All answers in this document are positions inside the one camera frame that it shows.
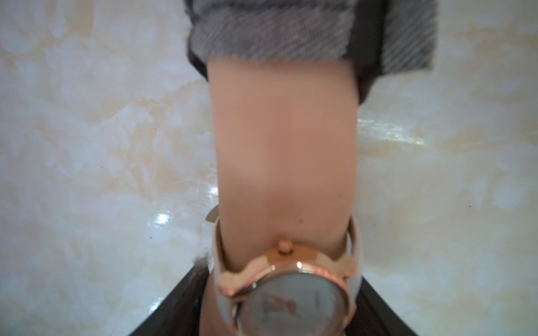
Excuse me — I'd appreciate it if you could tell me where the black white plaid shirt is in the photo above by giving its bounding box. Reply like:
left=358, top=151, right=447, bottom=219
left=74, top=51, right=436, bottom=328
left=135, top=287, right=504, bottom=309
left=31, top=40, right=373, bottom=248
left=184, top=0, right=438, bottom=101

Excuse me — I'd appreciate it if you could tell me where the mannequin hand and forearm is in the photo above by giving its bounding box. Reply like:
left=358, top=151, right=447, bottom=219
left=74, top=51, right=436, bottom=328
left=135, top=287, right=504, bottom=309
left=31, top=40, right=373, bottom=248
left=198, top=56, right=360, bottom=336

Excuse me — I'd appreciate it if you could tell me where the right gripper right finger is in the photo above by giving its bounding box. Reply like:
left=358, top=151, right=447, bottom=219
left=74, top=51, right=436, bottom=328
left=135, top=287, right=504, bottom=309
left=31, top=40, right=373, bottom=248
left=345, top=278, right=417, bottom=336

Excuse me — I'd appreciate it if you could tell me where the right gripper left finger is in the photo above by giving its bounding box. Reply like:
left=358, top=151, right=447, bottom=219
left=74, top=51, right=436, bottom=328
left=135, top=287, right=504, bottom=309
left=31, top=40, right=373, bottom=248
left=130, top=262, right=210, bottom=336

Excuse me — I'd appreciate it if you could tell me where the rose gold wrist watch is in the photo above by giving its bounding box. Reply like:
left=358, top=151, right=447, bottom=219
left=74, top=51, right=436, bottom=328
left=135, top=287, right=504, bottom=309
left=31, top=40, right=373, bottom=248
left=206, top=207, right=363, bottom=335

